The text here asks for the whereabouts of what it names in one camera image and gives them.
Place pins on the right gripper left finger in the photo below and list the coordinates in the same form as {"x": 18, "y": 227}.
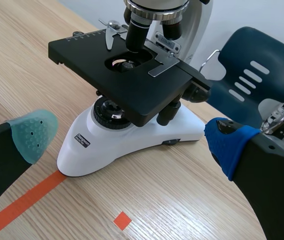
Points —
{"x": 12, "y": 147}

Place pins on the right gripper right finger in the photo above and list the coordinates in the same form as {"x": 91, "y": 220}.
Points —
{"x": 264, "y": 175}

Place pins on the white and black microscope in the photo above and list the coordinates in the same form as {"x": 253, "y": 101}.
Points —
{"x": 131, "y": 92}

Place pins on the dark blue chair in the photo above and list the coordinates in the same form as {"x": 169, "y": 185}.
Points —
{"x": 254, "y": 75}

